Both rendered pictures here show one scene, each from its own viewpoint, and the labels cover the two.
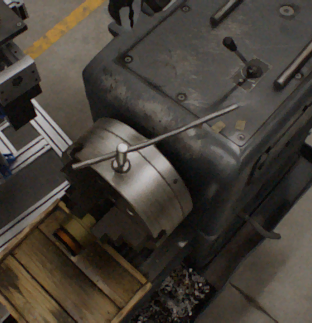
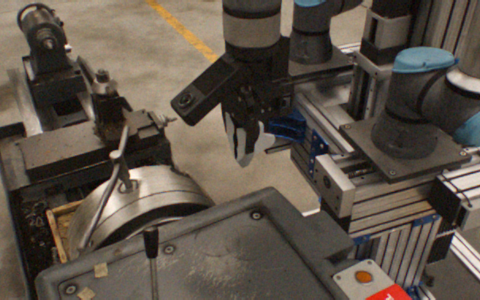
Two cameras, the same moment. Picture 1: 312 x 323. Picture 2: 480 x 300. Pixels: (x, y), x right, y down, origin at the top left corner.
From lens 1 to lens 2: 100 cm
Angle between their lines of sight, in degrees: 61
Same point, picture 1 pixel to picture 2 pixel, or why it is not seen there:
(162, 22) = (308, 268)
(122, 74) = (236, 205)
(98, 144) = (165, 178)
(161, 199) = (82, 228)
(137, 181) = not seen: hidden behind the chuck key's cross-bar
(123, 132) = (163, 196)
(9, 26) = (389, 165)
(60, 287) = not seen: hidden behind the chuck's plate
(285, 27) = not seen: outside the picture
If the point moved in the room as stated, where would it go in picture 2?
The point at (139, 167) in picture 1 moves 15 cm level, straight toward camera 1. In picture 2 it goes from (117, 201) to (44, 187)
